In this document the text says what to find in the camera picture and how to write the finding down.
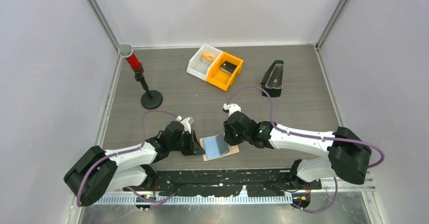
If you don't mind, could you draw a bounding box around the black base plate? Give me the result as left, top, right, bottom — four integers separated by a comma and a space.
132, 168, 322, 197

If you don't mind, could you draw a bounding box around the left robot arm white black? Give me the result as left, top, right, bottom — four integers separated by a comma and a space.
63, 117, 205, 207

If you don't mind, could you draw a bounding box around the gold card stack in bin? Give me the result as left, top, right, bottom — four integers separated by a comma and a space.
200, 51, 217, 65

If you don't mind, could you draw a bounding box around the yellow plastic bin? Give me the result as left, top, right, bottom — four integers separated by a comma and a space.
206, 52, 244, 92

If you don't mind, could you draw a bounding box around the beige card holder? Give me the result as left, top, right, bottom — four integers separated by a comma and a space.
199, 132, 239, 161

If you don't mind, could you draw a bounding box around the black metronome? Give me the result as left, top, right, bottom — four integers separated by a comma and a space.
261, 60, 284, 98

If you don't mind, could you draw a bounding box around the perforated metal rail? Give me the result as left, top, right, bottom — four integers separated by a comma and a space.
95, 193, 292, 205

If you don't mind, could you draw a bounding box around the white plastic bin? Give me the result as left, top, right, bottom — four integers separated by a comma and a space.
187, 44, 223, 81

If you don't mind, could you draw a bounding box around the black card stack in bin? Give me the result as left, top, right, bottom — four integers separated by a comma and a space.
220, 61, 237, 75

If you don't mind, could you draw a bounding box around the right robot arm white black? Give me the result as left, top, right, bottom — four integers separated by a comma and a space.
223, 111, 372, 189

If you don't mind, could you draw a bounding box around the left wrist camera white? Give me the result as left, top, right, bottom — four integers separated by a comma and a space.
176, 116, 194, 133

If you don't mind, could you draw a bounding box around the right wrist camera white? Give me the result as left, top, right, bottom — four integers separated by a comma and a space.
223, 103, 241, 115

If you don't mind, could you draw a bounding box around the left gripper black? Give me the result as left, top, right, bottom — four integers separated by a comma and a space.
169, 130, 205, 156

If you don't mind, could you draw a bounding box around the red microphone on stand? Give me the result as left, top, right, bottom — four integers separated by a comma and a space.
118, 43, 163, 110

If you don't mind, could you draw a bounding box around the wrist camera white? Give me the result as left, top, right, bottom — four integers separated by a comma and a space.
223, 103, 241, 115
176, 116, 194, 133

